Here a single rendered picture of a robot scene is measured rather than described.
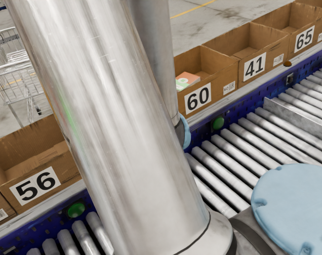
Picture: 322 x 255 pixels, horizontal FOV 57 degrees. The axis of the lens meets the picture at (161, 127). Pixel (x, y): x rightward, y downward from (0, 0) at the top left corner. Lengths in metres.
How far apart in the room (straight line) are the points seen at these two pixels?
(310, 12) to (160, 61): 1.76
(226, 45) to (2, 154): 1.34
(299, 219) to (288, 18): 2.00
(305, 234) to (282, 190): 0.06
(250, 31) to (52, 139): 1.32
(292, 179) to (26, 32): 0.34
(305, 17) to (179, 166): 2.00
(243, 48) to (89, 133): 1.79
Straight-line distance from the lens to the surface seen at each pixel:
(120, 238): 0.31
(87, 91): 0.26
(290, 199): 0.39
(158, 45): 0.51
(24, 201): 1.27
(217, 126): 1.50
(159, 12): 0.49
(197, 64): 1.76
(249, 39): 2.01
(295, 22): 2.29
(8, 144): 1.45
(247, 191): 1.31
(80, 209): 1.29
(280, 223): 0.36
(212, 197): 1.28
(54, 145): 1.50
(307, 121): 1.60
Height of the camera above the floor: 1.79
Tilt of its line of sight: 40 degrees down
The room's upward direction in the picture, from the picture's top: 11 degrees counter-clockwise
